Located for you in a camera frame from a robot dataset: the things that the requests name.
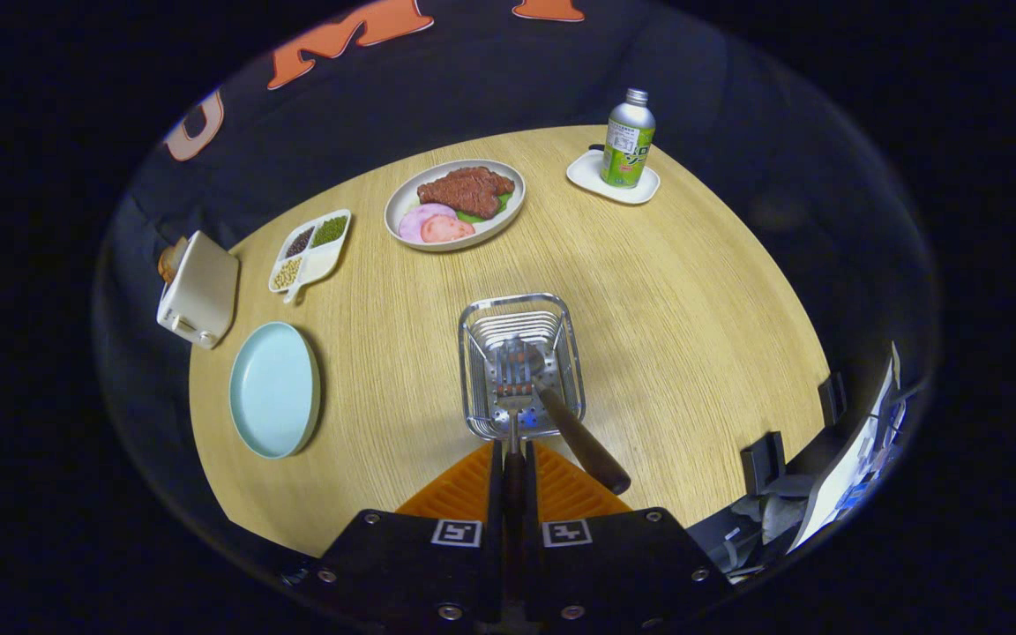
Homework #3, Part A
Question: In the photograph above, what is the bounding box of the brown grilled steak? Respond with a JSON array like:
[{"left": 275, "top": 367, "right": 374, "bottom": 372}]
[{"left": 416, "top": 166, "right": 516, "bottom": 220}]

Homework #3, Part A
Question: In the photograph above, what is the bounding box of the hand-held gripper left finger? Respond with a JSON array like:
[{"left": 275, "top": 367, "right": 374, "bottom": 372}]
[{"left": 279, "top": 439, "right": 505, "bottom": 629}]

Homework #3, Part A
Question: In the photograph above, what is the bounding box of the light blue round plate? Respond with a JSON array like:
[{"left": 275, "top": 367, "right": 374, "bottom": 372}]
[{"left": 228, "top": 321, "right": 323, "bottom": 459}]

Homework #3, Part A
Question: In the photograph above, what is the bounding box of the toasted bread slice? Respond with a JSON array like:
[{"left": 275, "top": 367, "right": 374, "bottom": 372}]
[{"left": 157, "top": 236, "right": 190, "bottom": 285}]

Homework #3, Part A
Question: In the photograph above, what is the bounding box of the white paper board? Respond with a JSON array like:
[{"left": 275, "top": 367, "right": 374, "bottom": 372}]
[{"left": 786, "top": 342, "right": 906, "bottom": 555}]

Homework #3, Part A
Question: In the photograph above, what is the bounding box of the cream white toaster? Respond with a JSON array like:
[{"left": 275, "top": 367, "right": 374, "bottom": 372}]
[{"left": 156, "top": 230, "right": 241, "bottom": 350}]

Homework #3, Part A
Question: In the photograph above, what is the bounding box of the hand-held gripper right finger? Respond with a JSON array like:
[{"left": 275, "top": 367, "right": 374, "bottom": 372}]
[{"left": 521, "top": 439, "right": 734, "bottom": 627}]

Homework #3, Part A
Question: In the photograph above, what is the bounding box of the white square saucer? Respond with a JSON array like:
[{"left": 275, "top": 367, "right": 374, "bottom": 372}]
[{"left": 565, "top": 148, "right": 661, "bottom": 206}]

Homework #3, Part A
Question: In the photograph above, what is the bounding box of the white divided snack tray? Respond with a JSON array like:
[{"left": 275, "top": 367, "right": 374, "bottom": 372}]
[{"left": 267, "top": 208, "right": 353, "bottom": 305}]

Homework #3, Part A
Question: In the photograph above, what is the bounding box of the salmon coloured ham slice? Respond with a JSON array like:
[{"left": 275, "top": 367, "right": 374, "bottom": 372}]
[{"left": 420, "top": 215, "right": 476, "bottom": 244}]

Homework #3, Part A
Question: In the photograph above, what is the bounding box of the pale pink ham slice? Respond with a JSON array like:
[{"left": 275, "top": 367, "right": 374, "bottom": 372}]
[{"left": 398, "top": 203, "right": 458, "bottom": 243}]

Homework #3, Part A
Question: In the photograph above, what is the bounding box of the grey round dinner plate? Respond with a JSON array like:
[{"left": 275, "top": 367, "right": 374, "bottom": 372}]
[{"left": 384, "top": 159, "right": 527, "bottom": 253}]

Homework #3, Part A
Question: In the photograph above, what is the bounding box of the brown handled metal spoon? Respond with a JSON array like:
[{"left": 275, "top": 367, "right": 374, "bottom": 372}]
[{"left": 497, "top": 338, "right": 632, "bottom": 497}]

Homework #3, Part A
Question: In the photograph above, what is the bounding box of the brown handled metal fork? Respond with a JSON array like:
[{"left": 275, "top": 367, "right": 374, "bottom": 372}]
[{"left": 492, "top": 346, "right": 537, "bottom": 609}]

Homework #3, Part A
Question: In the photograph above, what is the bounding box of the silver metal wire basket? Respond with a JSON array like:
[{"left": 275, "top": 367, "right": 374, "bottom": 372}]
[{"left": 458, "top": 293, "right": 586, "bottom": 442}]

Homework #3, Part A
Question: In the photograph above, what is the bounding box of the green lettuce leaf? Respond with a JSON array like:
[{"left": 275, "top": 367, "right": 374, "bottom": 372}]
[{"left": 457, "top": 192, "right": 513, "bottom": 224}]

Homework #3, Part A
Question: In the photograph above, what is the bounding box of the black table clamp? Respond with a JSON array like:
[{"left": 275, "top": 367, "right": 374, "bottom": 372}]
[
  {"left": 818, "top": 372, "right": 848, "bottom": 429},
  {"left": 740, "top": 432, "right": 787, "bottom": 495}
]

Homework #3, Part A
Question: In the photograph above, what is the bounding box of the green drink bottle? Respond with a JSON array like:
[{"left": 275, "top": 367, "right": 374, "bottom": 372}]
[{"left": 600, "top": 87, "right": 657, "bottom": 190}]

